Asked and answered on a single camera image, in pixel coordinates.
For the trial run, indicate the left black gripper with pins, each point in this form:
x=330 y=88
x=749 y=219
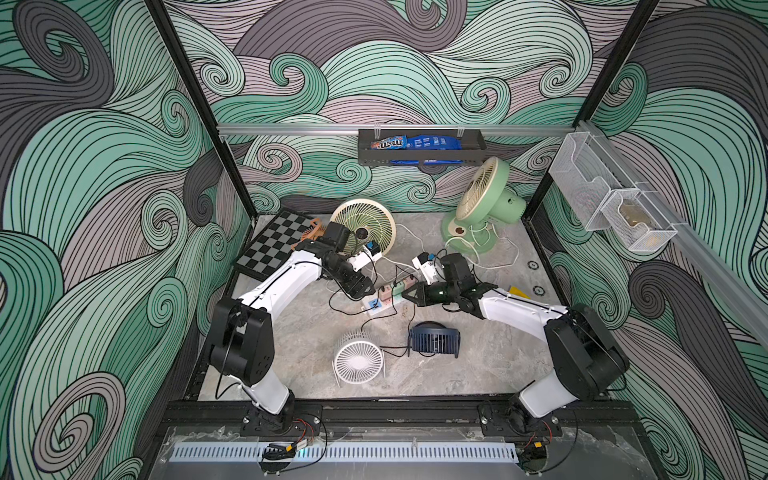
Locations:
x=357 y=286

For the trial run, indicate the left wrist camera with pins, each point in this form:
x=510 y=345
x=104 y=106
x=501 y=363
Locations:
x=369 y=254

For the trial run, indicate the clear plastic wall bin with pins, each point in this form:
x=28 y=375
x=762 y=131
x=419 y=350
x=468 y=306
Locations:
x=583 y=178

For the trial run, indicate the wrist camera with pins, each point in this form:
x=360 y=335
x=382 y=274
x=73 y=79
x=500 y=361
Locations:
x=424 y=263
x=369 y=254

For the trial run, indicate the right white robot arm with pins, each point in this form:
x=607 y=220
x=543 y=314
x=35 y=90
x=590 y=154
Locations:
x=586 y=358

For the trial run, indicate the cream round desk fan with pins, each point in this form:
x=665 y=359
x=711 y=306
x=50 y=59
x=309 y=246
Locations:
x=367 y=220

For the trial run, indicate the white small cage fan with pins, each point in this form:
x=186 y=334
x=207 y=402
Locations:
x=357 y=359

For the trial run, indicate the yellow triangle piece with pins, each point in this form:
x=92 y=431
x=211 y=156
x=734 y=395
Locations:
x=517 y=292

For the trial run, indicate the green standing desk fan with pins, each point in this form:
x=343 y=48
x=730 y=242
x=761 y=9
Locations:
x=487 y=199

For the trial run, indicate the blue candy bag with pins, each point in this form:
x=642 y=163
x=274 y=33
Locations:
x=421 y=142

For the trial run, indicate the orange small fan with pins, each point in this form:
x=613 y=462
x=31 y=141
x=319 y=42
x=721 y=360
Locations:
x=315 y=230

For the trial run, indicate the black wall shelf basket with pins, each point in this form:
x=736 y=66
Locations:
x=474 y=149

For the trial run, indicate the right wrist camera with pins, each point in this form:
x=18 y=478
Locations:
x=424 y=263

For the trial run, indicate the dark blue small fan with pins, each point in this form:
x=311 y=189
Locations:
x=435 y=339

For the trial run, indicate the black white chessboard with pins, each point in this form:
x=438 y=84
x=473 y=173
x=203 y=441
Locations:
x=272 y=246

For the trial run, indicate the white perforated rail strip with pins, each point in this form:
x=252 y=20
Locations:
x=349 y=452

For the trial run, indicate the small clear wall bin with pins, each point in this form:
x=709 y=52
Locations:
x=636 y=221

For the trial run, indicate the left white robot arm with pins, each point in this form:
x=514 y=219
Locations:
x=240 y=342

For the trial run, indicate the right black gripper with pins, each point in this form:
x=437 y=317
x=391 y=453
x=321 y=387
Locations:
x=437 y=291

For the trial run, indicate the white power strip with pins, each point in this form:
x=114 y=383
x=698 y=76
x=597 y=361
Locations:
x=386 y=299

